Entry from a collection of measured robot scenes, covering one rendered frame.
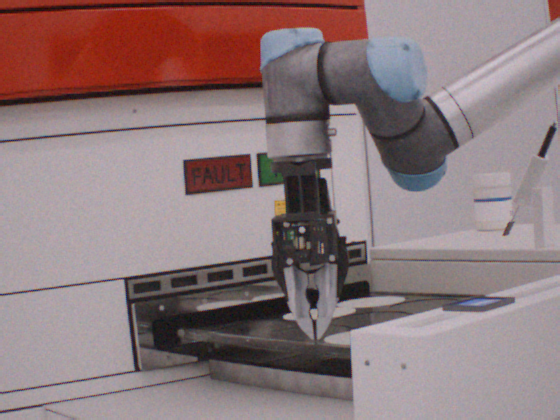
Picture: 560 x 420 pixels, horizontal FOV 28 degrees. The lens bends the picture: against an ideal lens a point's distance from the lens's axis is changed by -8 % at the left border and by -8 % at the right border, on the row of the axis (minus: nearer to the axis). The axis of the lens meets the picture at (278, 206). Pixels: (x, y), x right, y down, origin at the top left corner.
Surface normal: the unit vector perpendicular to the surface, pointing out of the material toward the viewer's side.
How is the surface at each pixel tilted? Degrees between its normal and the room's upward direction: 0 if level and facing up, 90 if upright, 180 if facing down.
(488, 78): 64
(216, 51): 90
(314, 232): 90
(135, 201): 90
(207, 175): 90
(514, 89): 102
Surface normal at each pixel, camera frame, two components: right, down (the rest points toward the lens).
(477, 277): -0.76, 0.09
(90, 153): 0.65, -0.01
